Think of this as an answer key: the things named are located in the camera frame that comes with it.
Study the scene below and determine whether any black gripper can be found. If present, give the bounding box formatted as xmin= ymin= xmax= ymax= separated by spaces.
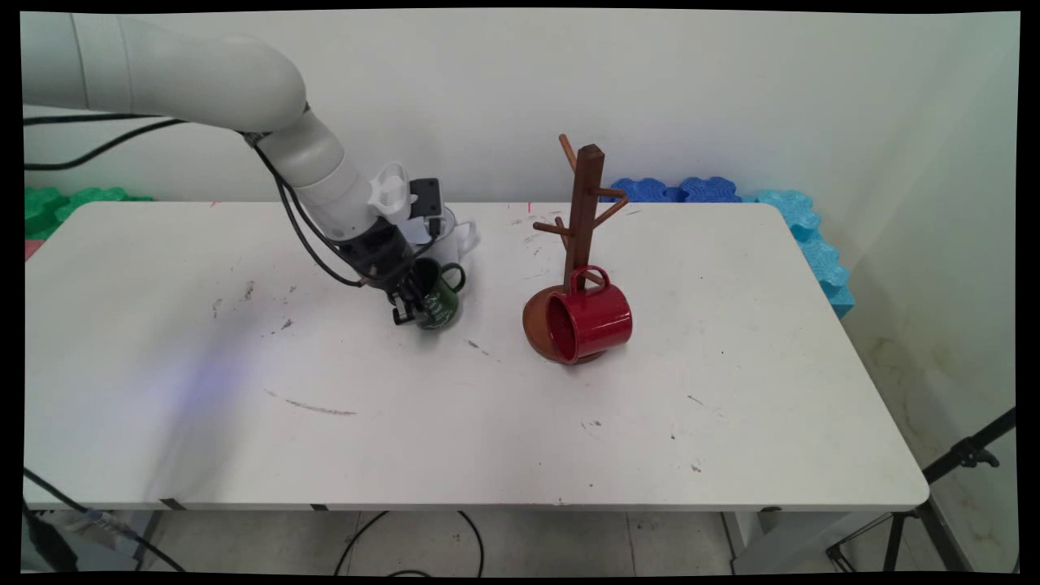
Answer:
xmin=336 ymin=223 xmax=429 ymax=327

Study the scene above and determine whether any dark green printed mug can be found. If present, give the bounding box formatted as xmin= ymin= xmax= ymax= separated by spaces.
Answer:
xmin=406 ymin=258 xmax=468 ymax=332

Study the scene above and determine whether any white enamel mug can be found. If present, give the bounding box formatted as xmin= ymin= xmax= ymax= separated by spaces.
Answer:
xmin=404 ymin=206 xmax=483 ymax=270

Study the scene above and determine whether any red mug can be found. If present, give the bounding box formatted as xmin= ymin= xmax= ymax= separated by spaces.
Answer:
xmin=544 ymin=265 xmax=634 ymax=365

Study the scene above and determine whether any brown wooden mug tree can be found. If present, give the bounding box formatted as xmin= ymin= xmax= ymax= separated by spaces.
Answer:
xmin=522 ymin=134 xmax=634 ymax=366

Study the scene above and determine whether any blue foam mat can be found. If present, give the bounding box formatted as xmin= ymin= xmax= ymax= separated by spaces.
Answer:
xmin=611 ymin=176 xmax=745 ymax=205

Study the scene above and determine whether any green foam mat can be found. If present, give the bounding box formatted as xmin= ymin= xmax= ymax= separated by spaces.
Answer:
xmin=24 ymin=186 xmax=155 ymax=241

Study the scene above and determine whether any cyan foam mat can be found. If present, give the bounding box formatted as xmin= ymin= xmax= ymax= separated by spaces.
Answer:
xmin=743 ymin=189 xmax=856 ymax=319

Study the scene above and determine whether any grey box under table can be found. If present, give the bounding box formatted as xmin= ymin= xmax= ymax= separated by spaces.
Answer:
xmin=23 ymin=510 xmax=157 ymax=574

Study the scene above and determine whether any white table leg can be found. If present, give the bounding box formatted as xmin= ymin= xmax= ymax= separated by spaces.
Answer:
xmin=723 ymin=510 xmax=895 ymax=574

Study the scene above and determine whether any black tripod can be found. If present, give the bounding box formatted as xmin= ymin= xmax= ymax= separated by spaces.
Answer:
xmin=827 ymin=406 xmax=1018 ymax=574

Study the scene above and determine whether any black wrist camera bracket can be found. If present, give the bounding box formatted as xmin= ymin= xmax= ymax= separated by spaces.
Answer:
xmin=408 ymin=178 xmax=445 ymax=223

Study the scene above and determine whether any white printed camera mount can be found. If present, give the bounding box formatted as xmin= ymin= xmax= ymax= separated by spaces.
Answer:
xmin=367 ymin=162 xmax=413 ymax=226

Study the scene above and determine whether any black floor cable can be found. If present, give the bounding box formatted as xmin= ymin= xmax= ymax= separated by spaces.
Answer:
xmin=333 ymin=510 xmax=487 ymax=578

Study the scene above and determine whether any black camera cable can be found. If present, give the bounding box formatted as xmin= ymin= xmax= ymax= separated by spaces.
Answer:
xmin=23 ymin=118 xmax=444 ymax=289

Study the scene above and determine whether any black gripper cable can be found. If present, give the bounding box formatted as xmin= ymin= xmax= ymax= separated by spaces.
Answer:
xmin=23 ymin=112 xmax=366 ymax=289

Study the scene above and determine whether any black cable under table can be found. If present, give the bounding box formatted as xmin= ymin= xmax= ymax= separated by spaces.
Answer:
xmin=23 ymin=467 xmax=188 ymax=574

